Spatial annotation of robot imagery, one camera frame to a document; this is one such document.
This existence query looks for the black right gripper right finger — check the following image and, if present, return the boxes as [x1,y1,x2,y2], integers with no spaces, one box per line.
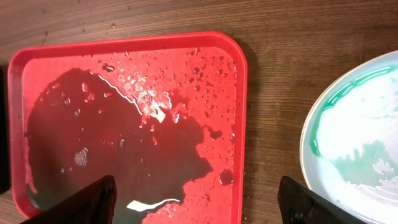
[277,176,365,224]

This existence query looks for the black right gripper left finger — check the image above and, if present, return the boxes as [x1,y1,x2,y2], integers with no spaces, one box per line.
[21,175,117,224]

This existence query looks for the small white plate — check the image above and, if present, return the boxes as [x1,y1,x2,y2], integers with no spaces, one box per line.
[300,52,397,223]

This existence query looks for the red plastic tray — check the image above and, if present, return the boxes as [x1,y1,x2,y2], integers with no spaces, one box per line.
[7,32,248,223]

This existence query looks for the black tub with green water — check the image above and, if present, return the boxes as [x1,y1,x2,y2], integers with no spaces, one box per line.
[0,70,10,194]

